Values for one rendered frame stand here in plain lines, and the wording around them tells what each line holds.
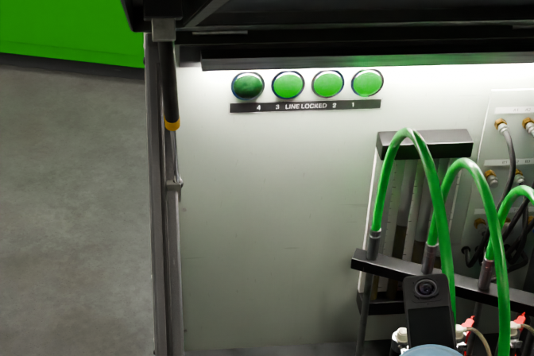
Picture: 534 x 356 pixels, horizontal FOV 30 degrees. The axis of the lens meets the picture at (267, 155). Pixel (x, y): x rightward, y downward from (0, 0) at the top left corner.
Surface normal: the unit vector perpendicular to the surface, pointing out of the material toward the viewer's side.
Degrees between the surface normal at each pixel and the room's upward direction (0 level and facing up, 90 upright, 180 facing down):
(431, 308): 17
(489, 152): 90
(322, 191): 90
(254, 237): 90
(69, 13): 90
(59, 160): 0
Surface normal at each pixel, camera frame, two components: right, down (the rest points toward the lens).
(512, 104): 0.12, 0.57
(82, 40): -0.15, 0.56
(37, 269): 0.04, -0.82
